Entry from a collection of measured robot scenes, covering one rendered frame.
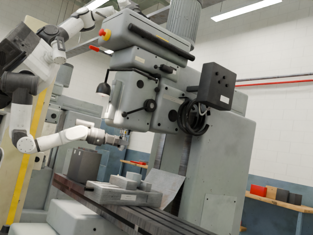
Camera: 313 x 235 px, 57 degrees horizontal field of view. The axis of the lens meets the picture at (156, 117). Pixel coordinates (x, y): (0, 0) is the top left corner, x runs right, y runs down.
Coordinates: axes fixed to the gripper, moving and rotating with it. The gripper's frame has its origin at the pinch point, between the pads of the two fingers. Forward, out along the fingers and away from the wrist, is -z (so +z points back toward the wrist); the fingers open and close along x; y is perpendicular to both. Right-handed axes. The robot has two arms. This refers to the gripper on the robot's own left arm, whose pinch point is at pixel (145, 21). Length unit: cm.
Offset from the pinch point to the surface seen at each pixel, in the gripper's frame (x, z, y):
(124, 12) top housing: 23.9, -11.4, -3.3
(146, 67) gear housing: 5.4, -26.4, -19.7
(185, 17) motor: -17.2, -7.7, 15.4
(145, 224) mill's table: 22, -89, -64
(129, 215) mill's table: 19, -80, -69
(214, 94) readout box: -16, -57, -11
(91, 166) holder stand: -4, -24, -88
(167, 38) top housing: -3.3, -19.3, -0.9
